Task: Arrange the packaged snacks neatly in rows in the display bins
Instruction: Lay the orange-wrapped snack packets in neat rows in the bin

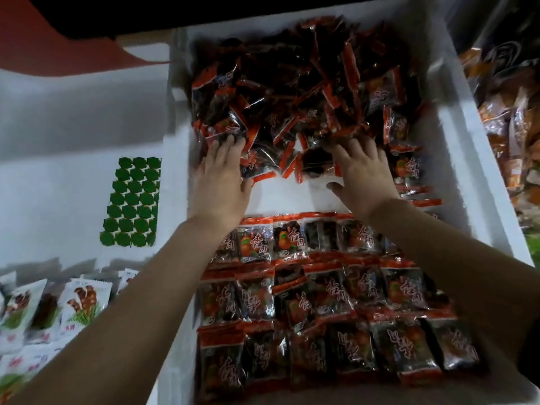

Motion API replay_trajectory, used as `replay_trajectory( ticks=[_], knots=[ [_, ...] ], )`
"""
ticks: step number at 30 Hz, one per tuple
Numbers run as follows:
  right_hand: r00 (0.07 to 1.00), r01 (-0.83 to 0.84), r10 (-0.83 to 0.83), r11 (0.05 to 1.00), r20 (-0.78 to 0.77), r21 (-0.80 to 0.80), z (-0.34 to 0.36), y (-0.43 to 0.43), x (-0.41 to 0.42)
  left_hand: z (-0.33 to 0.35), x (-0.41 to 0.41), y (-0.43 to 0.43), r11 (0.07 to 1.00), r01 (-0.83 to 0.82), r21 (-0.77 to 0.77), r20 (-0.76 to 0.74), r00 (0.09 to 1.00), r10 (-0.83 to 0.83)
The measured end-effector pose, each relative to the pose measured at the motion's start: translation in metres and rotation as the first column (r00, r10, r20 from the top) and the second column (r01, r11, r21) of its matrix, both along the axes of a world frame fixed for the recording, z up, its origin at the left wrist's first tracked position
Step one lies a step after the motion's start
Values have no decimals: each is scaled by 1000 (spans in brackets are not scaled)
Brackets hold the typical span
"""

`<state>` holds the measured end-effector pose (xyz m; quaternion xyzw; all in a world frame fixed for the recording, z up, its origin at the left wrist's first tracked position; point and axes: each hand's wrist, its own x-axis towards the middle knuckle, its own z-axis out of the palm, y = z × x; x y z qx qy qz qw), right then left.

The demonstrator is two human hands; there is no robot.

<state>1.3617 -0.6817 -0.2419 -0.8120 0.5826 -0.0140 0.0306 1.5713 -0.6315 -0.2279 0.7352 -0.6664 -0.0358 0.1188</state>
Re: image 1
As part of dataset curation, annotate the pile of dark red packets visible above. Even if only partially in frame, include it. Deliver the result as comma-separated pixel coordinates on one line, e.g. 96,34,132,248
190,14,486,405

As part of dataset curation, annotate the person's right forearm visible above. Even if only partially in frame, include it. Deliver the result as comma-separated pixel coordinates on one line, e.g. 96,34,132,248
364,198,540,361

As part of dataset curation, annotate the person's left forearm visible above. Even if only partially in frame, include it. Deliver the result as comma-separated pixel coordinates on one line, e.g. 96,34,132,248
10,217,239,405

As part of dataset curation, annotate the green leaf-pattern sheet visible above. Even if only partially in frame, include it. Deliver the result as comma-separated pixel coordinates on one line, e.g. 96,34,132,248
98,156,163,248

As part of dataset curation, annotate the person's left hand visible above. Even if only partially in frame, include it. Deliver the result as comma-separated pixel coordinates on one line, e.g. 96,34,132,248
187,134,254,235

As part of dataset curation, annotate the person's right hand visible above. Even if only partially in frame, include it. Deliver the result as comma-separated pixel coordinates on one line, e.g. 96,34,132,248
326,137,402,223

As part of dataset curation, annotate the pile of white printed packets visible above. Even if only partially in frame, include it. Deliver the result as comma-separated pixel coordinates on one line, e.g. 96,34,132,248
0,267,140,405

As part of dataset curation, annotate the pile of brown packets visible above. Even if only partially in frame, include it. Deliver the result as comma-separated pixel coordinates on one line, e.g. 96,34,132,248
460,33,540,224

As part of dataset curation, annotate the black metal guard rail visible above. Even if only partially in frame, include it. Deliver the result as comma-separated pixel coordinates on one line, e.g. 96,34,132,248
25,0,406,41

